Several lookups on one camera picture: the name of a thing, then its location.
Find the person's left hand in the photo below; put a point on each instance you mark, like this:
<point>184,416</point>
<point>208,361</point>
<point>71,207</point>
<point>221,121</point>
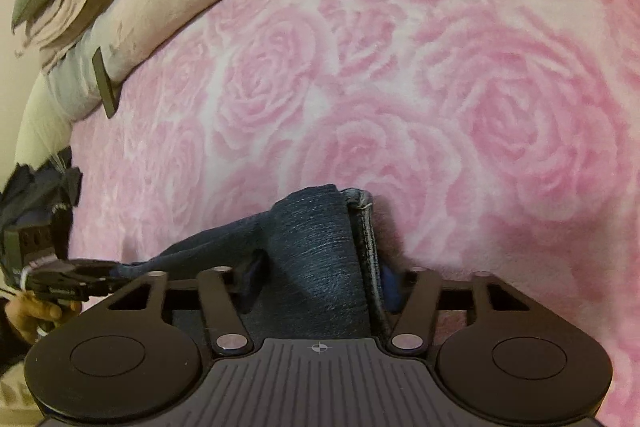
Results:
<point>35,314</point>

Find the cream pillow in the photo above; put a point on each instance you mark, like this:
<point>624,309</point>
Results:
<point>40,122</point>

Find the navy garment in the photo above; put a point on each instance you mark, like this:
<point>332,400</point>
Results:
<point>35,189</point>

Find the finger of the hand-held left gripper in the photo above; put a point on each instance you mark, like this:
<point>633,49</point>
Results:
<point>75,279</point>

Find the black flat rectangular device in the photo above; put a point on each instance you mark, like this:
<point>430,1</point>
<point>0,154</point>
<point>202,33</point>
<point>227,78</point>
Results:
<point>106,87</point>

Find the pink rose blanket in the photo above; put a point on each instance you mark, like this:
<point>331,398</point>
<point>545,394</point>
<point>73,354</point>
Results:
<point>450,107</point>

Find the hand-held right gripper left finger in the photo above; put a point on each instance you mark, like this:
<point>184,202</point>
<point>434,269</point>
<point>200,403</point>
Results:
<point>250,279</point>

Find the blue denim jeans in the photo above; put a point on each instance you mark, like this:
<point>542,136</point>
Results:
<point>320,257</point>

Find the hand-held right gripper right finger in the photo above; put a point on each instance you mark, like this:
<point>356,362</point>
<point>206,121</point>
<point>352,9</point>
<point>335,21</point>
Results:
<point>395,287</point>

